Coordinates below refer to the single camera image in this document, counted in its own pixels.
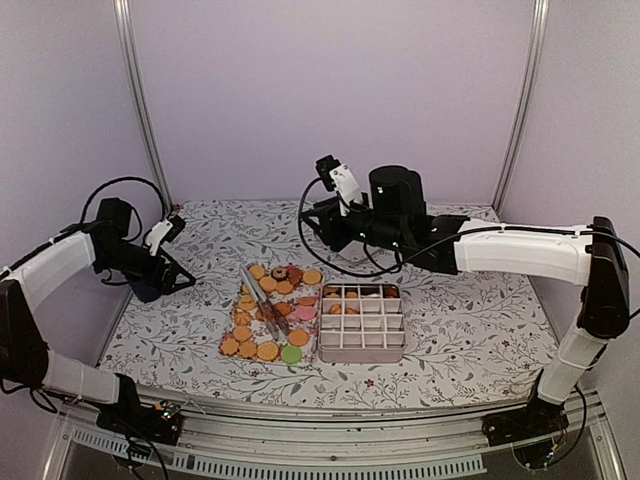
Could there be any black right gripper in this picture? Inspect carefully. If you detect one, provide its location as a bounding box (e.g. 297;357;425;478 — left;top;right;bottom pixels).
301;193;408;254

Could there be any floral cookie tray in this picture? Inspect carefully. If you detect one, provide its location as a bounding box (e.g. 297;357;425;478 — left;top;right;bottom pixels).
219;264;323;367

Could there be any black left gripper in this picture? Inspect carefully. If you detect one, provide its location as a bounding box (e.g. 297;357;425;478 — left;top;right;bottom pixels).
99;239;197;294

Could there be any aluminium right corner post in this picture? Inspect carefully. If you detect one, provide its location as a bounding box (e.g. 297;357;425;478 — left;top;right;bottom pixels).
492;0;550;214

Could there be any dark blue cup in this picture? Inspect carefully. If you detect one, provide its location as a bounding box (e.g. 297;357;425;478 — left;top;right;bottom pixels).
129;282;161;303

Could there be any aluminium corner post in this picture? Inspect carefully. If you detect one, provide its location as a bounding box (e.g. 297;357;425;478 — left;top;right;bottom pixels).
492;0;550;214
113;0;170;199

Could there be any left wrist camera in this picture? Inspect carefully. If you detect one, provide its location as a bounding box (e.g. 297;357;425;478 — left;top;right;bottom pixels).
143;215;186;256

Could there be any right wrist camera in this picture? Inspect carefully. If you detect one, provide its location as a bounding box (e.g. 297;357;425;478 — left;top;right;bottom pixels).
315;155;364;216

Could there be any chocolate sprinkled donut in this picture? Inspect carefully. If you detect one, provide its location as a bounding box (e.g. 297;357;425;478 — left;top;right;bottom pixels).
271;267;288;282

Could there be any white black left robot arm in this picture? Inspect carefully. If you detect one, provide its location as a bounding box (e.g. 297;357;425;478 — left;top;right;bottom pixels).
1;197;196;445

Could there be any green round cookie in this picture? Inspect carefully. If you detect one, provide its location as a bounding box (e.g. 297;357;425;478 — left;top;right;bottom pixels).
281;345;302;365

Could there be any pink divided cookie tin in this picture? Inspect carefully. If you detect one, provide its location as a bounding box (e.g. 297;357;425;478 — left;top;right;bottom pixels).
317;283;407;365

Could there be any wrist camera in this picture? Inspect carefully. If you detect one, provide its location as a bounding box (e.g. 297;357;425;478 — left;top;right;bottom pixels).
143;215;186;256
315;155;364;216

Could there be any aluminium front rail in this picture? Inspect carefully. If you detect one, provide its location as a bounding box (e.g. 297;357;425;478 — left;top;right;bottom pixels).
43;388;631;479

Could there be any aluminium left corner post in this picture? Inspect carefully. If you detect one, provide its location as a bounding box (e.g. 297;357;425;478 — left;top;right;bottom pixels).
113;0;170;199

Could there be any dotted tan sandwich cookie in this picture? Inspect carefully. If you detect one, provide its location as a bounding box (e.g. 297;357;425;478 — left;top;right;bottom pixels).
256;342;280;362

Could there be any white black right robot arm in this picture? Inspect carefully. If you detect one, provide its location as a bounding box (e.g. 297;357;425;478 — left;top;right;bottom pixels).
297;157;638;446

